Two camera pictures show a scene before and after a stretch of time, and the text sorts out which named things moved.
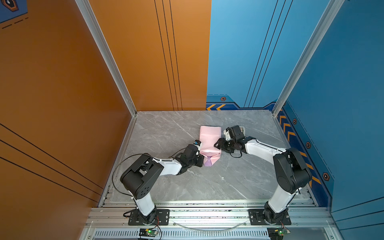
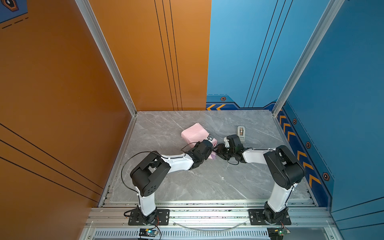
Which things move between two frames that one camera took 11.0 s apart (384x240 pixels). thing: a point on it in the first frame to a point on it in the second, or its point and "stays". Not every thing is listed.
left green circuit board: [147, 232] stays
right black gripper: [220, 144] to [220, 147]
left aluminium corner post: [88, 11] stays
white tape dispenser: [242, 129] stays
